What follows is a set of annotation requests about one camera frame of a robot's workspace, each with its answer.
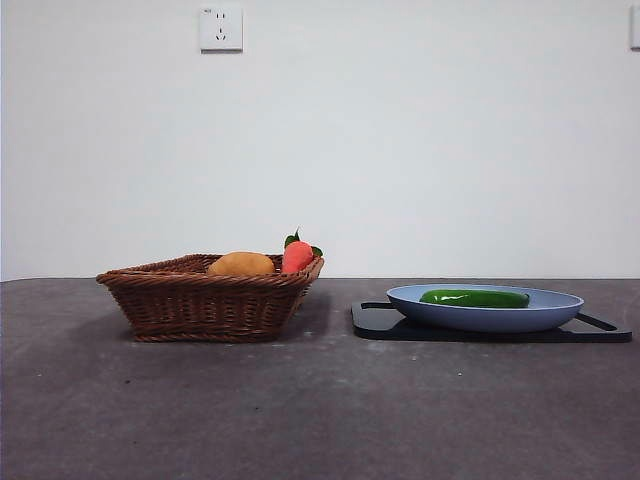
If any green pepper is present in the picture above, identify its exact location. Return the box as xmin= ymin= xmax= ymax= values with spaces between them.
xmin=418 ymin=288 xmax=531 ymax=309

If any blue round plate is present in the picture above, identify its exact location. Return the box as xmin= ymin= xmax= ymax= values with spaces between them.
xmin=386 ymin=283 xmax=585 ymax=334

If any red carrot with green leaves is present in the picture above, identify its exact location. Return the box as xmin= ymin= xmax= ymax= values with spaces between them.
xmin=281 ymin=226 xmax=324 ymax=275

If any yellow-brown potato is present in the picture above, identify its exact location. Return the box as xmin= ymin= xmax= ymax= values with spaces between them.
xmin=206 ymin=250 xmax=276 ymax=275

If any black cutting board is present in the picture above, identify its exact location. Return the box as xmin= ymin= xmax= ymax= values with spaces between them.
xmin=349 ymin=299 xmax=634 ymax=344

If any brown wicker basket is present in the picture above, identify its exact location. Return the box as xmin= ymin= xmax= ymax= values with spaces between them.
xmin=95 ymin=253 xmax=325 ymax=344

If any white wall socket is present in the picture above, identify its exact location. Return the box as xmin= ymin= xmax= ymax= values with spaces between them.
xmin=199 ymin=4 xmax=244 ymax=54

